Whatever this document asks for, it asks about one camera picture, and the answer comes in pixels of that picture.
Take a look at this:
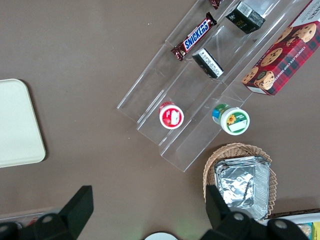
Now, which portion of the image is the clear acrylic tiered stand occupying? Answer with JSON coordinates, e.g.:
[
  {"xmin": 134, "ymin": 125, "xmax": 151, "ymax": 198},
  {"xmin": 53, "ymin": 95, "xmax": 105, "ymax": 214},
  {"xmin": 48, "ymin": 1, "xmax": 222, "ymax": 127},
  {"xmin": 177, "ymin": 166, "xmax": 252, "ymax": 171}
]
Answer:
[{"xmin": 116, "ymin": 0, "xmax": 316, "ymax": 173}]

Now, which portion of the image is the white snack bin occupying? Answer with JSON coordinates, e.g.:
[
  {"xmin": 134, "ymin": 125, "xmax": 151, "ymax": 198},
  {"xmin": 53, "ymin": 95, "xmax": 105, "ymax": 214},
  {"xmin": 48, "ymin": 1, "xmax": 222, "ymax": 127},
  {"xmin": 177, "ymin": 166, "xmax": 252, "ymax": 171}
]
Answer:
[{"xmin": 268, "ymin": 212, "xmax": 320, "ymax": 240}]

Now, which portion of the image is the red tartan cookie box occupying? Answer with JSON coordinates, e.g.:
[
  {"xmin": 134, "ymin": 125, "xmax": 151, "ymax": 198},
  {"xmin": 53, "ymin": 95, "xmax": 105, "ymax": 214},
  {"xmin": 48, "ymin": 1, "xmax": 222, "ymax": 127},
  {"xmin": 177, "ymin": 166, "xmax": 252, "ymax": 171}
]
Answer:
[{"xmin": 241, "ymin": 0, "xmax": 320, "ymax": 97}]

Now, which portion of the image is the red lidded cup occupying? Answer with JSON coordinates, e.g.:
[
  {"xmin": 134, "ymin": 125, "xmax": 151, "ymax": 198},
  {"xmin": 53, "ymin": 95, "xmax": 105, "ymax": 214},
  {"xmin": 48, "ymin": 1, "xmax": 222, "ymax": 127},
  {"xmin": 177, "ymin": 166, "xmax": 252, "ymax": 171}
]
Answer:
[{"xmin": 158, "ymin": 101, "xmax": 185, "ymax": 130}]

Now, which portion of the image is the small light wicker basket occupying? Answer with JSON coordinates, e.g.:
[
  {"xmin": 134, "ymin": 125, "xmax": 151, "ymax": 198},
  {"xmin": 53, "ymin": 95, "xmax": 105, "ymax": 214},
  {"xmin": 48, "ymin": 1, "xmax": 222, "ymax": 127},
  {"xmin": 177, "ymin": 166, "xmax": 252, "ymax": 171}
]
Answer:
[{"xmin": 202, "ymin": 142, "xmax": 278, "ymax": 221}]

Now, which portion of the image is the small black carton box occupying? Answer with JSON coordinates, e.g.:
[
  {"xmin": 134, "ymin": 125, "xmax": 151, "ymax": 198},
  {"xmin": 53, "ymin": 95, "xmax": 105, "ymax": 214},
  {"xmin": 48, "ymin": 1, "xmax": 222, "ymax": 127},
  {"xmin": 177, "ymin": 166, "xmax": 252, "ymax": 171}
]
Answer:
[
  {"xmin": 225, "ymin": 0, "xmax": 266, "ymax": 35},
  {"xmin": 191, "ymin": 47, "xmax": 225, "ymax": 80}
]

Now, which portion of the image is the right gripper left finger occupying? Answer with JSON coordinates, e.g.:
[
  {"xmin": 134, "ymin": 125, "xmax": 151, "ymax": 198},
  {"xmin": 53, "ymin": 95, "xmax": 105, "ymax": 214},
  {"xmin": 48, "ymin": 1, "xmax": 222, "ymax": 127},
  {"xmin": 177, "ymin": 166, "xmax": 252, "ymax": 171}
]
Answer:
[{"xmin": 0, "ymin": 184, "xmax": 95, "ymax": 240}]

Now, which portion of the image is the green sunflower lidded cup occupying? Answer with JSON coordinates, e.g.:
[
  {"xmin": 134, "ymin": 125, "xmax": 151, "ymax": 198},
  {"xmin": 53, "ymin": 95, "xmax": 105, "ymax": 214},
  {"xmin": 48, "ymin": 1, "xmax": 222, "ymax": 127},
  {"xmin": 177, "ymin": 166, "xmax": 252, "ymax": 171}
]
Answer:
[{"xmin": 211, "ymin": 103, "xmax": 251, "ymax": 136}]

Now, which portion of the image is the large rice cracker bag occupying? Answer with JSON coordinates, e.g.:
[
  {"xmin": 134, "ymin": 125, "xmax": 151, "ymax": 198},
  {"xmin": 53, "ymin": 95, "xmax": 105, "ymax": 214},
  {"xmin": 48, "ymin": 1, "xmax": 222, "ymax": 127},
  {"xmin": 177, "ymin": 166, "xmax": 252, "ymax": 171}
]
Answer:
[{"xmin": 297, "ymin": 223, "xmax": 312, "ymax": 237}]

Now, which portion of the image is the yellow snack packet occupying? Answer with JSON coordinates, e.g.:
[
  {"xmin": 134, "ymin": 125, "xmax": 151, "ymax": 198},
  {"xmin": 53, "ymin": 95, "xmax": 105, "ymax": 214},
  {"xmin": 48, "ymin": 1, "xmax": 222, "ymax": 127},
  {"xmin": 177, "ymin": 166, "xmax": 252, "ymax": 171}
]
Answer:
[{"xmin": 310, "ymin": 221, "xmax": 320, "ymax": 240}]

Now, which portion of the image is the silver foil packet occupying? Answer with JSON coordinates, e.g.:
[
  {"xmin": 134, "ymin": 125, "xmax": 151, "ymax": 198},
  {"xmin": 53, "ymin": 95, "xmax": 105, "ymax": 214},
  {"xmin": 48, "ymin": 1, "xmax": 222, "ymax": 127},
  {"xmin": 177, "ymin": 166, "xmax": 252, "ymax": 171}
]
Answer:
[{"xmin": 214, "ymin": 155, "xmax": 272, "ymax": 221}]

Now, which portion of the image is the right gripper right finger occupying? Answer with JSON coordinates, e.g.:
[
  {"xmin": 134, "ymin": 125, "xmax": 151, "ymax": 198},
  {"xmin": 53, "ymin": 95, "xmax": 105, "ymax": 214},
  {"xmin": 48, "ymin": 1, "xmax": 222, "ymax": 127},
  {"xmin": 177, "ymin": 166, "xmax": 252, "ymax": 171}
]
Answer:
[{"xmin": 197, "ymin": 184, "xmax": 311, "ymax": 240}]

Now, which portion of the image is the cream rectangular serving tray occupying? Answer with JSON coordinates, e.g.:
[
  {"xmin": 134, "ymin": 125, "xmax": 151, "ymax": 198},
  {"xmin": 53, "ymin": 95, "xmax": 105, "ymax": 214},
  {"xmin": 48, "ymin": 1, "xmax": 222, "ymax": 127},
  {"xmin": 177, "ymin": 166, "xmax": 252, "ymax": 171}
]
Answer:
[{"xmin": 0, "ymin": 78, "xmax": 47, "ymax": 169}]

